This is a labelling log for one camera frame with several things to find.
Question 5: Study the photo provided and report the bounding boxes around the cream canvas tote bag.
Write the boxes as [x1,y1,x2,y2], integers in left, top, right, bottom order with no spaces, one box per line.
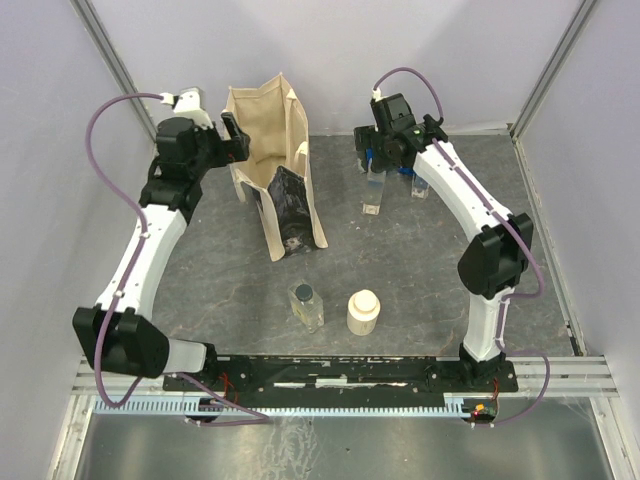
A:
[225,74,328,261]

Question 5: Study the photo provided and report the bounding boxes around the white slotted cable duct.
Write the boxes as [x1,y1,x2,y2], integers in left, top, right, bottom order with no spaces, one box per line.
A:
[93,393,474,415]

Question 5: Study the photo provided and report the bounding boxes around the aluminium frame post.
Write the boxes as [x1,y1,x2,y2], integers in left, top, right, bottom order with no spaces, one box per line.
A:
[509,0,599,142]
[70,0,156,140]

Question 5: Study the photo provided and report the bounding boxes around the clear bottle black label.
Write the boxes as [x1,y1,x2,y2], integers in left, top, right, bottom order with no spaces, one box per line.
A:
[363,169,386,215]

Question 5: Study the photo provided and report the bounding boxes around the aluminium frame rail front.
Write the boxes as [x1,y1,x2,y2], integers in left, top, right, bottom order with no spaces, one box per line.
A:
[71,357,619,398]

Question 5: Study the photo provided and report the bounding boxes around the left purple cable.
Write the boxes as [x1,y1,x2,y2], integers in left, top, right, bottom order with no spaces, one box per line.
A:
[83,92,274,428]

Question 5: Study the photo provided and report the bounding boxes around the clear square bottle right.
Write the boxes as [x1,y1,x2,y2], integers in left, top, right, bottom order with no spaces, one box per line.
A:
[411,173,430,199]

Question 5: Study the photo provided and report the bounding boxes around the blue cloth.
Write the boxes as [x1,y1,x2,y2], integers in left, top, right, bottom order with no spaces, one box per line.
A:
[360,148,415,177]

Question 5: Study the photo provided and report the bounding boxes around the clear bottle grey cap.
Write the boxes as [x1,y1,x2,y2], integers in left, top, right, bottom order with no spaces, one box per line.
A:
[288,282,324,333]

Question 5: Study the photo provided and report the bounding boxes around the right aluminium frame post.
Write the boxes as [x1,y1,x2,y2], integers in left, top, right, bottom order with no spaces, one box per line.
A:
[509,0,599,142]

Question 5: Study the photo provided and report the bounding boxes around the cream round jar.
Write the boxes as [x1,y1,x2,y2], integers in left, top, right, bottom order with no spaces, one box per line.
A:
[347,289,381,336]

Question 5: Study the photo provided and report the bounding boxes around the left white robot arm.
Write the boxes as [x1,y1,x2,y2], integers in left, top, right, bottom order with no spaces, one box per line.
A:
[72,112,250,390]

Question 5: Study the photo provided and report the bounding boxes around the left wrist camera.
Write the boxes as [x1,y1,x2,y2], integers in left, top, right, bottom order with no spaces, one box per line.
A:
[161,87,213,129]

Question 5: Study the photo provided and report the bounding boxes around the left aluminium frame post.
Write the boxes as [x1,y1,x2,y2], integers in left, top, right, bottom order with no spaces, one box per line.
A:
[70,0,156,140]

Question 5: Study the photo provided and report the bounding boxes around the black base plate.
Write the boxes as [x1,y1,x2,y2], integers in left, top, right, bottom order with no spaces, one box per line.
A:
[194,355,518,409]

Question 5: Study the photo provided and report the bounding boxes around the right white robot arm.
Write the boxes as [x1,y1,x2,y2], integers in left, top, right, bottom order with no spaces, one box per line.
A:
[354,116,533,391]

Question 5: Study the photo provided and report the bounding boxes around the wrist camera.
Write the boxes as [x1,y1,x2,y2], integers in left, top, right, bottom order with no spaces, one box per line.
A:
[370,93,416,135]
[161,87,213,129]

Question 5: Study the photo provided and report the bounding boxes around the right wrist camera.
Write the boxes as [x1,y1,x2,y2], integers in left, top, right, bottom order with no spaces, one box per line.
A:
[370,93,416,135]

